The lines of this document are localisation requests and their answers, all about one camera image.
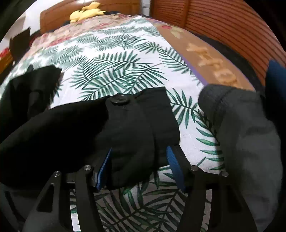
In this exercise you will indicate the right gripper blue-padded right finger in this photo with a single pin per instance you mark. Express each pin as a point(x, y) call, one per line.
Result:
point(179, 165)

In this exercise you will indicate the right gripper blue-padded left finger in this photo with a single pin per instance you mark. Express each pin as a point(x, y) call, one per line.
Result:
point(100, 163)

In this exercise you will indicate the black button-up coat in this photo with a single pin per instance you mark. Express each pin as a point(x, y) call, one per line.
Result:
point(37, 140)

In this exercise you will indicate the grey sleeved forearm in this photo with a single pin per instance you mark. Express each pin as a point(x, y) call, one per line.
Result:
point(251, 148)

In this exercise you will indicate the brown lettered blanket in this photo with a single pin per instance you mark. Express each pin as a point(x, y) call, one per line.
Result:
point(208, 64)

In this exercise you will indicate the palm leaf print bedsheet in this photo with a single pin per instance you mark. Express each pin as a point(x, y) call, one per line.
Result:
point(127, 59)

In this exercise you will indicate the blue cloth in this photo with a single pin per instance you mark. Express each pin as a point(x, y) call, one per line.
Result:
point(275, 78)

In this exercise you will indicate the floral quilt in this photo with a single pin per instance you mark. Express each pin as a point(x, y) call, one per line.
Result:
point(74, 29)

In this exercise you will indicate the wooden slatted wardrobe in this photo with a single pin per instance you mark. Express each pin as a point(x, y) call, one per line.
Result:
point(233, 23)

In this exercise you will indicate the dark wooden chair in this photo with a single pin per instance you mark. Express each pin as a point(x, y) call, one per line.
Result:
point(19, 45)

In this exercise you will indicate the wooden bed headboard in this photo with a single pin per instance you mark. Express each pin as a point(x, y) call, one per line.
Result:
point(71, 10)

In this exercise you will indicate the yellow plush toy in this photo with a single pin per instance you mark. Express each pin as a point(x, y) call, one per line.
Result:
point(86, 12)

